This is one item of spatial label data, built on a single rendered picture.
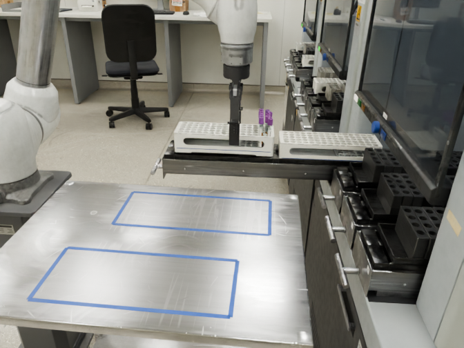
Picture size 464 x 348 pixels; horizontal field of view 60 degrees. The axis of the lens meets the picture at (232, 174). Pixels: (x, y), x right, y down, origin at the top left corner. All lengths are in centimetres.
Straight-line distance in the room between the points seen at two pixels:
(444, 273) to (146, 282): 51
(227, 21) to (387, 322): 79
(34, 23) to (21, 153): 38
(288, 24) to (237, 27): 360
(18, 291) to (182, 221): 34
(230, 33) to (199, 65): 370
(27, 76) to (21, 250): 67
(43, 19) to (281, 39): 359
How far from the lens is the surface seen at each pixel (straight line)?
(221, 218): 90
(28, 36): 138
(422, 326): 87
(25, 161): 131
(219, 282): 74
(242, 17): 109
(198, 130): 122
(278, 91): 482
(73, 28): 457
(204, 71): 479
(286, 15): 467
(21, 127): 128
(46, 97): 141
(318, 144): 119
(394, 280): 86
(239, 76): 113
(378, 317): 85
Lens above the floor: 132
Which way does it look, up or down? 27 degrees down
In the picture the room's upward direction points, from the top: 1 degrees clockwise
